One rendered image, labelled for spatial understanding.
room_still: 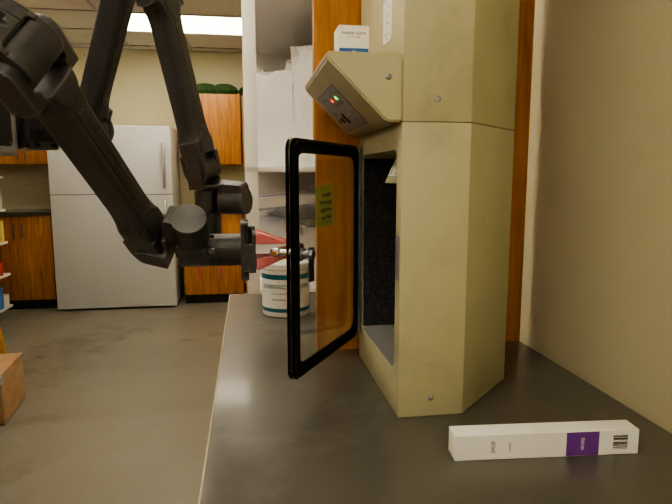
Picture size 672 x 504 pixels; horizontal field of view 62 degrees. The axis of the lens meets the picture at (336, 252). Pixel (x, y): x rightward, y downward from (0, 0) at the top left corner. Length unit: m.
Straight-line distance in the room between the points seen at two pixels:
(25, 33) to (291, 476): 0.63
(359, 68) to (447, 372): 0.50
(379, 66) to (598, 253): 0.58
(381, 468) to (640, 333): 0.53
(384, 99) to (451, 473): 0.53
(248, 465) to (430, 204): 0.46
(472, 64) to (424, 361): 0.47
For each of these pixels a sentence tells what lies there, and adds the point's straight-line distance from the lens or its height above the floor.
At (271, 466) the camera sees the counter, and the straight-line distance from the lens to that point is 0.82.
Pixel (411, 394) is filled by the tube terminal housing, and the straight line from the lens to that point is 0.94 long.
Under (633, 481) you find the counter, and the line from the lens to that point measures 0.87.
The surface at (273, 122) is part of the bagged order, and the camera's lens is 2.26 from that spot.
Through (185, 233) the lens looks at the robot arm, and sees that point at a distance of 0.91.
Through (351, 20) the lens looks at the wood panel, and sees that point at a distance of 1.27.
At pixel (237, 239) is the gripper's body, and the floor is 1.22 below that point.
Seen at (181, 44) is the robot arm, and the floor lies 1.59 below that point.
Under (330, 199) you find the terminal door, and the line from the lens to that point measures 1.03.
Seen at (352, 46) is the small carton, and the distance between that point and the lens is 0.97.
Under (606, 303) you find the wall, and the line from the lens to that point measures 1.18.
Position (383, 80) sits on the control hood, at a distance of 0.87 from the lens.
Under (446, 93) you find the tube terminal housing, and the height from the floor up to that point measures 1.45.
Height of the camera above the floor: 1.33
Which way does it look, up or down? 8 degrees down
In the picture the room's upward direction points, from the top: straight up
